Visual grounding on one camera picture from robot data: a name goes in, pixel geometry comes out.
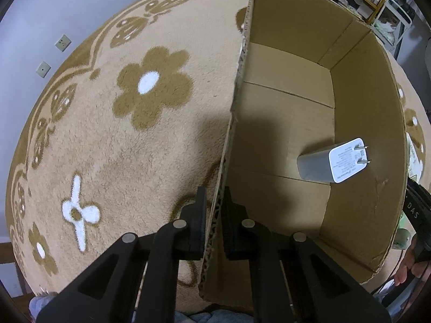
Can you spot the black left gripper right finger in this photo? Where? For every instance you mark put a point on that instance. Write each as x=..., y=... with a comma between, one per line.
x=292, y=278

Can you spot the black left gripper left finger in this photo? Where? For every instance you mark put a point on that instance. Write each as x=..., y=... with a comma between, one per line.
x=134, y=280

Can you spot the brown cardboard box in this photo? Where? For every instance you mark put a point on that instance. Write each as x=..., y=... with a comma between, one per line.
x=311, y=76

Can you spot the person's right hand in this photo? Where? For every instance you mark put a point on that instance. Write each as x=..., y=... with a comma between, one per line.
x=410, y=265

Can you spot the large white power adapter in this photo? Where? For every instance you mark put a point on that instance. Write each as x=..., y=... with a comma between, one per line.
x=334, y=164

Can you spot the beige floral carpet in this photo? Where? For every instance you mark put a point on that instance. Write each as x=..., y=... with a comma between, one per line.
x=126, y=130

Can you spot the white metal cart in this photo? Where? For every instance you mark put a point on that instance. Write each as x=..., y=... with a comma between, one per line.
x=391, y=23

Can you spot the lower white wall socket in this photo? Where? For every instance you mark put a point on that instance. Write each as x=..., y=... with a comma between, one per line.
x=43, y=69

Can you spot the white wall socket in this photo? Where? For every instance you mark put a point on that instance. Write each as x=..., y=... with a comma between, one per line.
x=62, y=43
x=43, y=69

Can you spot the upper white wall socket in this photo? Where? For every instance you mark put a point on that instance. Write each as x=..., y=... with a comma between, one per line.
x=62, y=43

